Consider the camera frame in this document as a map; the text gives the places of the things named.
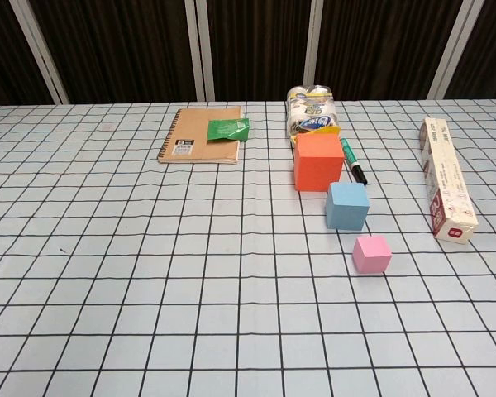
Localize green marker pen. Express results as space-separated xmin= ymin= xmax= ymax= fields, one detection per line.
xmin=339 ymin=137 xmax=369 ymax=185

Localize checkered light blue tablecloth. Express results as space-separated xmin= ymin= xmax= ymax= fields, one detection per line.
xmin=0 ymin=98 xmax=496 ymax=397

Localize medium blue foam cube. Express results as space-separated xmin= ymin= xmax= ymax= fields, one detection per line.
xmin=325 ymin=181 xmax=370 ymax=232

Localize green foil sachet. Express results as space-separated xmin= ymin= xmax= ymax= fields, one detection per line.
xmin=206 ymin=117 xmax=251 ymax=144

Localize wooden ruler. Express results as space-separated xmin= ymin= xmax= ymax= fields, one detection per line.
xmin=418 ymin=117 xmax=479 ymax=246

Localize small pink foam cube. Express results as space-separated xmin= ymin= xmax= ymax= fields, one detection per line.
xmin=352 ymin=234 xmax=393 ymax=275

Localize large orange foam cube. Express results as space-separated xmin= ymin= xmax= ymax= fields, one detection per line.
xmin=293 ymin=132 xmax=346 ymax=193

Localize white screen frame post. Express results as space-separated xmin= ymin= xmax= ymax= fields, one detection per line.
xmin=184 ymin=0 xmax=216 ymax=102
xmin=303 ymin=0 xmax=330 ymax=100
xmin=427 ymin=0 xmax=485 ymax=100
xmin=11 ymin=0 xmax=70 ymax=104

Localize plastic-wrapped tape roll pack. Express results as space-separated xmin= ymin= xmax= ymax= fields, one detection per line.
xmin=285 ymin=84 xmax=341 ymax=144

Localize dark pleated screen fabric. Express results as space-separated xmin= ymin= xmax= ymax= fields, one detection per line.
xmin=0 ymin=0 xmax=496 ymax=105

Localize kraft spiral notebook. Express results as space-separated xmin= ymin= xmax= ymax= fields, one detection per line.
xmin=156 ymin=106 xmax=244 ymax=165

